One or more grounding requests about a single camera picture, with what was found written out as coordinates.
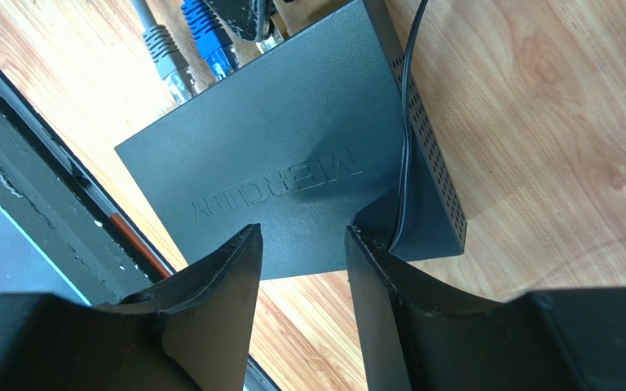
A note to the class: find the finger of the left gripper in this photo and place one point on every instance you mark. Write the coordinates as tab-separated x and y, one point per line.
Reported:
249	20

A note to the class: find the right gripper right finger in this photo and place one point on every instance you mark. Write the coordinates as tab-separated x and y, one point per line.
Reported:
418	333

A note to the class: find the black network switch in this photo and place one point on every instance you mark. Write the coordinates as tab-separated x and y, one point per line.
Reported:
307	139

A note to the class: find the aluminium frame rail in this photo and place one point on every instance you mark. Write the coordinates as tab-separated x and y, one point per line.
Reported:
24	267

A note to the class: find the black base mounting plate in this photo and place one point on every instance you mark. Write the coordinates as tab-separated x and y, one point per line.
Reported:
47	192

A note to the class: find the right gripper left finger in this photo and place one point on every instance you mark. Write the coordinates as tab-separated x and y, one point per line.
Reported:
190	331

